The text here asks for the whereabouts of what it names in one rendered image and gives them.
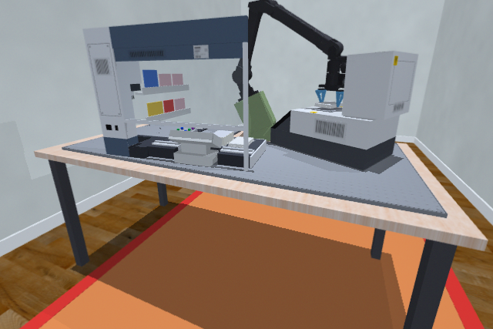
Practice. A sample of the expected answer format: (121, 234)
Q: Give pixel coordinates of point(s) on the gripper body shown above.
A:
(332, 83)

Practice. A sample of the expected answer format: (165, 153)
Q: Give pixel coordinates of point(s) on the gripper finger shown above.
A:
(339, 98)
(318, 92)

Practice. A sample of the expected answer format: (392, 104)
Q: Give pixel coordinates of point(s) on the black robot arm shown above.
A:
(325, 43)

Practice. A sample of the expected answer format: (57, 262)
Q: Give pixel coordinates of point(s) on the white lab instrument with black keypad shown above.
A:
(378, 86)

